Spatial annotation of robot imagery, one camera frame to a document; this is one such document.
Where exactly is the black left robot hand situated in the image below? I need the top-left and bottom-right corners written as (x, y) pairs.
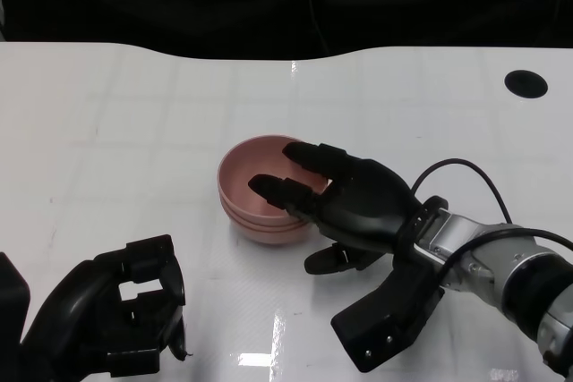
top-left (17, 233), bottom-right (194, 382)

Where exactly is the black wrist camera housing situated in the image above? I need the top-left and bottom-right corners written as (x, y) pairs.
top-left (330, 196), bottom-right (449, 373)
top-left (0, 250), bottom-right (31, 347)

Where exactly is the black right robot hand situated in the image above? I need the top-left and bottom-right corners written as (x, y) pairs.
top-left (248, 140), bottom-right (424, 276)

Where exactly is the black round table grommet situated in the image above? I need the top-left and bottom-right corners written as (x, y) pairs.
top-left (504, 70), bottom-right (550, 98)

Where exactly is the black right wrist camera housing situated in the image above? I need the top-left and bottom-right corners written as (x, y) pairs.
top-left (330, 196), bottom-right (449, 373)

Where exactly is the pink plastic bowl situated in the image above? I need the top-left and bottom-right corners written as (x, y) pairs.
top-left (222, 202), bottom-right (314, 231)
top-left (227, 218), bottom-right (317, 248)
top-left (218, 133), bottom-right (333, 221)

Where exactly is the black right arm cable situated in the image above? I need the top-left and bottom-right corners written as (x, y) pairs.
top-left (410, 157), bottom-right (573, 287)

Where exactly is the black left wrist camera housing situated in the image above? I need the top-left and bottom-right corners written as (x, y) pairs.
top-left (0, 250), bottom-right (31, 347)

